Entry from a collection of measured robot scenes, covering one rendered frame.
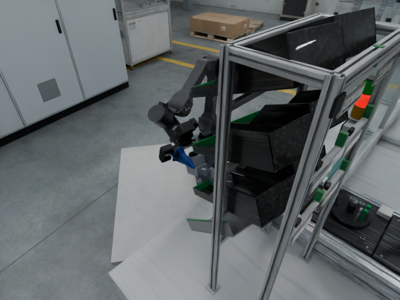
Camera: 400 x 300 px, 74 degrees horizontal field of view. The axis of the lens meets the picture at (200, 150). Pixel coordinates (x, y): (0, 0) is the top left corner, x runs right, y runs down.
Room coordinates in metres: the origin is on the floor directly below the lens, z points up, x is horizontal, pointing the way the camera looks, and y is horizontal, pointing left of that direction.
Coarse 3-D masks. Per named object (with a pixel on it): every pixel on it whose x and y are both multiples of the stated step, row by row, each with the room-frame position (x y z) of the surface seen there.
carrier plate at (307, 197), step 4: (308, 188) 0.79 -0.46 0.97; (316, 188) 0.79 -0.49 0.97; (320, 188) 0.79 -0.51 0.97; (308, 192) 0.76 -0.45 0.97; (312, 192) 0.76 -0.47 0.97; (308, 196) 0.74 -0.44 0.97; (312, 196) 0.74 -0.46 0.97; (304, 200) 0.72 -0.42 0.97; (308, 200) 0.72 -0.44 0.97; (304, 204) 0.70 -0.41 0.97; (304, 208) 0.69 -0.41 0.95; (300, 212) 0.66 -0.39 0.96
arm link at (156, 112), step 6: (162, 102) 0.73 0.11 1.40; (150, 108) 0.73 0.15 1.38; (156, 108) 0.72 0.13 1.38; (162, 108) 0.72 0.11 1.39; (168, 108) 0.75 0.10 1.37; (186, 108) 0.78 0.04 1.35; (150, 114) 0.71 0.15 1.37; (156, 114) 0.70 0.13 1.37; (162, 114) 0.70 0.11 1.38; (168, 114) 0.72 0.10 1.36; (174, 114) 0.76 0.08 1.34; (180, 114) 0.75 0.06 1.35; (186, 114) 0.78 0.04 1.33; (156, 120) 0.69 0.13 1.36; (162, 120) 0.70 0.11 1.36; (168, 120) 0.71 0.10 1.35; (162, 126) 0.71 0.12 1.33; (168, 126) 0.72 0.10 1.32
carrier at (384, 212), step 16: (320, 208) 0.68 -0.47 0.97; (336, 208) 0.66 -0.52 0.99; (352, 208) 0.64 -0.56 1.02; (368, 208) 0.63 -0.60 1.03; (384, 208) 0.66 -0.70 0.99; (336, 224) 0.60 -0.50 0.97; (352, 224) 0.59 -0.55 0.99; (368, 224) 0.60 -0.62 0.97; (384, 224) 0.60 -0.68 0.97; (352, 240) 0.54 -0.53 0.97; (368, 240) 0.54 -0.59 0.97
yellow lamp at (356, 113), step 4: (352, 108) 0.89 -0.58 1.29; (356, 108) 0.87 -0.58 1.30; (360, 108) 0.86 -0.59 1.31; (364, 108) 0.86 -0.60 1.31; (352, 112) 0.88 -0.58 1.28; (356, 112) 0.87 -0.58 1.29; (360, 112) 0.86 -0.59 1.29; (352, 116) 0.87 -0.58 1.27; (356, 116) 0.87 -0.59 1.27; (360, 116) 0.86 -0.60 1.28
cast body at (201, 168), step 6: (192, 156) 0.64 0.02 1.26; (198, 156) 0.63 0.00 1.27; (198, 162) 0.62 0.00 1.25; (204, 162) 0.63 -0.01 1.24; (192, 168) 0.62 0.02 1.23; (198, 168) 0.61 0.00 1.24; (204, 168) 0.61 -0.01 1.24; (192, 174) 0.62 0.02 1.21; (198, 174) 0.60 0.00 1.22; (204, 174) 0.60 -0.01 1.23
